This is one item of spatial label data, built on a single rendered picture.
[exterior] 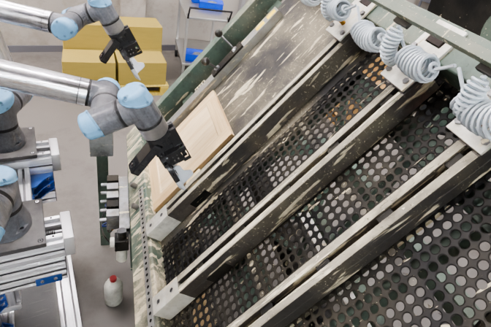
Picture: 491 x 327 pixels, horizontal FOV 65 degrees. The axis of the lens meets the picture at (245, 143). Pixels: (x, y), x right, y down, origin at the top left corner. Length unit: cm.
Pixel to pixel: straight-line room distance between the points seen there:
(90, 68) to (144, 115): 328
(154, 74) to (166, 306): 331
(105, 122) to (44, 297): 147
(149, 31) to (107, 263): 271
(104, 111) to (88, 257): 181
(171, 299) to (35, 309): 111
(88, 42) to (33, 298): 289
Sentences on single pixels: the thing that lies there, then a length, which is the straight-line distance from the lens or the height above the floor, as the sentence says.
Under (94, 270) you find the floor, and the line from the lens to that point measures 267.
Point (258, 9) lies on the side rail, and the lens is 204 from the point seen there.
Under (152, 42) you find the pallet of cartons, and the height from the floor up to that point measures 47.
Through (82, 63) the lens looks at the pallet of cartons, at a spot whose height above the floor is 37.
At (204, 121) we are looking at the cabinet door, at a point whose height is 120.
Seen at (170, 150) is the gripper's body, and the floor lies 145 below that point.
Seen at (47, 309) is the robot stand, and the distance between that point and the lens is 230.
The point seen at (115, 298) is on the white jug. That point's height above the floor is 8.
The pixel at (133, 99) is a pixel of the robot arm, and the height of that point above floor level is 163.
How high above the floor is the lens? 210
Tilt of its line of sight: 33 degrees down
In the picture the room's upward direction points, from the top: 12 degrees clockwise
